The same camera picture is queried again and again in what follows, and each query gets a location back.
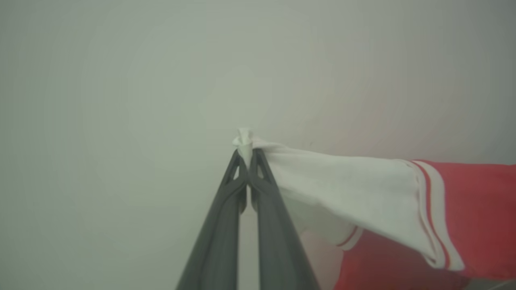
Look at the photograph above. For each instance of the red and white jersey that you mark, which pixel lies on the red and white jersey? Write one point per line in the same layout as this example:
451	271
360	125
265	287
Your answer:
342	189

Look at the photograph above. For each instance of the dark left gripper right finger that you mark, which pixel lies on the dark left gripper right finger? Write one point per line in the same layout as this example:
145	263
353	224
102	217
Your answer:
278	249

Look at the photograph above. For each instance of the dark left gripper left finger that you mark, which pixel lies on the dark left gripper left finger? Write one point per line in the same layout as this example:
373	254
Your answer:
217	241

